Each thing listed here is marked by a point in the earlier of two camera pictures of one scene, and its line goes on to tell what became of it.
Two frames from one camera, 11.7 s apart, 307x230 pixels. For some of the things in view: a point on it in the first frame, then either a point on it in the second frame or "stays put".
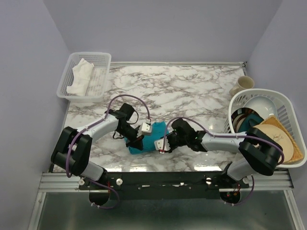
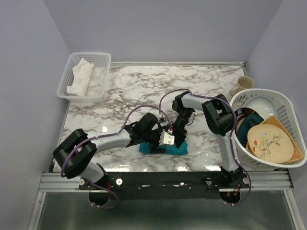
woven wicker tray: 297,155 stays put
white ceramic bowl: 265,107 stays put
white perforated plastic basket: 96,87 stays put
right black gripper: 168,136 → 179,133
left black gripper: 135,142 → 153,148
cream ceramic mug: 243,82 stays put
